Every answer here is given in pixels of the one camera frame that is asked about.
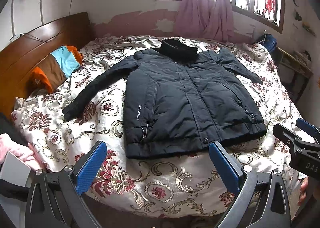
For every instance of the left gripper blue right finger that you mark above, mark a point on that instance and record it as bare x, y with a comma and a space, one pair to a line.
227, 168

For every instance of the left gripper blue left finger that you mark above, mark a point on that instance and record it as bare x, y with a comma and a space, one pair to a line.
87, 167

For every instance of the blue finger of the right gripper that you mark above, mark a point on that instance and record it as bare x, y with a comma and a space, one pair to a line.
285, 135
310, 129

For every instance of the dark navy padded jacket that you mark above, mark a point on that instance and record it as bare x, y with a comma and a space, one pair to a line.
179, 100

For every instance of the person's right hand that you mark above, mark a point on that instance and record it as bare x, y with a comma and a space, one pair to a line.
303, 188

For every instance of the floral white bed quilt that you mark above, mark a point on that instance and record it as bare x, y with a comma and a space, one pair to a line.
169, 187

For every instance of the wooden side table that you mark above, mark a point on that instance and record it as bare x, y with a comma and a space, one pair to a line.
294, 74

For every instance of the pink fluffy cloth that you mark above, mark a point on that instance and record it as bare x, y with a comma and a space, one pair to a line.
23, 153

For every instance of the white box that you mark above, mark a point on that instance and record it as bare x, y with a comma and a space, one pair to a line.
13, 170

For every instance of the blue bag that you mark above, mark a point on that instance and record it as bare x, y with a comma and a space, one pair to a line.
268, 41

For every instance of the orange blue brown pillow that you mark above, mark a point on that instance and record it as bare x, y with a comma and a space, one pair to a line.
54, 69

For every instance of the brown wooden headboard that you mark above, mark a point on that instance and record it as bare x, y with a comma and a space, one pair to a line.
20, 57

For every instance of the pink tied curtain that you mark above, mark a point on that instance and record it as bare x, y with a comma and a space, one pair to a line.
205, 19

